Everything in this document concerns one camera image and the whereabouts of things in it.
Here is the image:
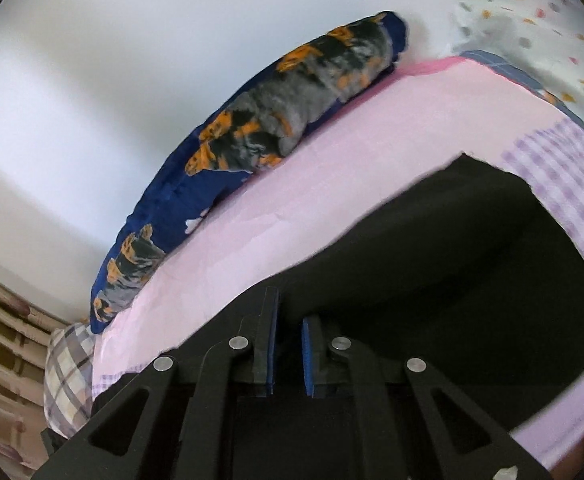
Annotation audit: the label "black pants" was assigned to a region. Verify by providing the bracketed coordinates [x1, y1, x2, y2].
[92, 152, 584, 461]

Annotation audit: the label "navy orange patterned bolster pillow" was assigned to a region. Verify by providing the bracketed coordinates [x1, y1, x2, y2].
[90, 10, 407, 333]

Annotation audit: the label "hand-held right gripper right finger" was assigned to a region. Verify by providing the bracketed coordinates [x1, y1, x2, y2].
[301, 315, 555, 480]

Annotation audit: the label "grey plaid pillow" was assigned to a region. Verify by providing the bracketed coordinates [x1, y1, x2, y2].
[44, 324, 97, 436]

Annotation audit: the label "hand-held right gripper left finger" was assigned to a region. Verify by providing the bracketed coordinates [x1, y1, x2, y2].
[32, 301, 280, 480]

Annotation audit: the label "pink checked bed sheet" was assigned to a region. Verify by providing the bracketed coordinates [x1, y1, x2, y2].
[92, 55, 584, 471]

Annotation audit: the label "white dotted cloth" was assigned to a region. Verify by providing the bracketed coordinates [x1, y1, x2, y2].
[444, 0, 584, 126]

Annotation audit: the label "blue plaid cloth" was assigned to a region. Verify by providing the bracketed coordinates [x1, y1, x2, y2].
[459, 50, 584, 136]

